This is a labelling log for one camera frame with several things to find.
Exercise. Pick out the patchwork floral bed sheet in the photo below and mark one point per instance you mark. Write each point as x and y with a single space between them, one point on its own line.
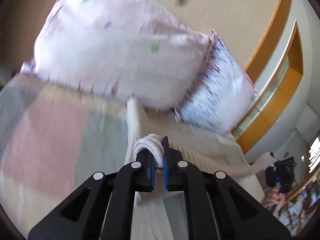
54 139

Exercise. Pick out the pink floral pillow left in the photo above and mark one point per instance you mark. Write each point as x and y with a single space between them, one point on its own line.
118 48

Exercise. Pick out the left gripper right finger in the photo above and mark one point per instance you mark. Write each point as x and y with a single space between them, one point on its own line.
216 206

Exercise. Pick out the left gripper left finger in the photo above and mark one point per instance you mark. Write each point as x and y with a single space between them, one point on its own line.
102 206

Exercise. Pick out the beige cable knit sweater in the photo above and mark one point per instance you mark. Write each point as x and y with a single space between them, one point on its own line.
155 149

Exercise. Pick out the person right hand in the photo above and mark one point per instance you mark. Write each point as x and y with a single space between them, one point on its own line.
274 198

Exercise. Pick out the pink lavender pillow right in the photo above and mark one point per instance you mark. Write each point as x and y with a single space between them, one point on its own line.
222 93

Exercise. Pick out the wooden glass door frame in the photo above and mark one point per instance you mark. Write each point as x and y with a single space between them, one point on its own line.
276 70

